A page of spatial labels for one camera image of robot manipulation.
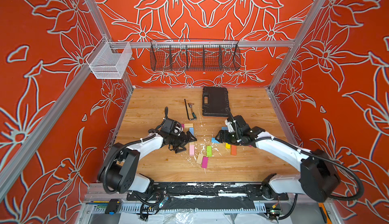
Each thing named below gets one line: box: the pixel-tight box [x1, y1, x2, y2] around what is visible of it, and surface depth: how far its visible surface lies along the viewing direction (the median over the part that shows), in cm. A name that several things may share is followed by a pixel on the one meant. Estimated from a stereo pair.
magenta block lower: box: [201, 156, 209, 169], surface depth 84 cm
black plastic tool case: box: [202, 86, 231, 118], surface depth 109 cm
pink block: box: [189, 144, 195, 157], surface depth 87 cm
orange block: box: [230, 144, 238, 156], surface depth 89 cm
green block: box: [206, 145, 213, 158], surface depth 87 cm
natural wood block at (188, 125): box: [183, 123, 194, 129], surface depth 100 cm
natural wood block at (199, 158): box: [196, 152, 205, 165], surface depth 85 cm
